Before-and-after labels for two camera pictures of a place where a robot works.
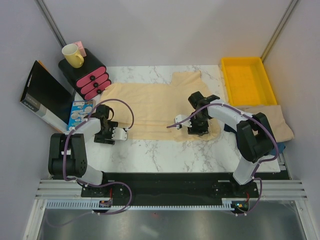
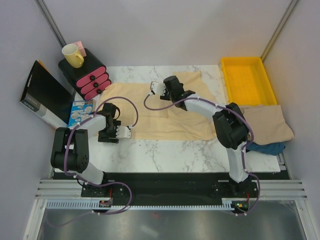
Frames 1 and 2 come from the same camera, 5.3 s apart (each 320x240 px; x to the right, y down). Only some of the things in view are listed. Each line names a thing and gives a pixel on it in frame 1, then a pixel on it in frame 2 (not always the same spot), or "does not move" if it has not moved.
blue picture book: x=79 y=111 does not move
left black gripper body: x=110 y=125 does not move
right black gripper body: x=197 y=120 to x=167 y=96
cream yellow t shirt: x=148 y=111 does not move
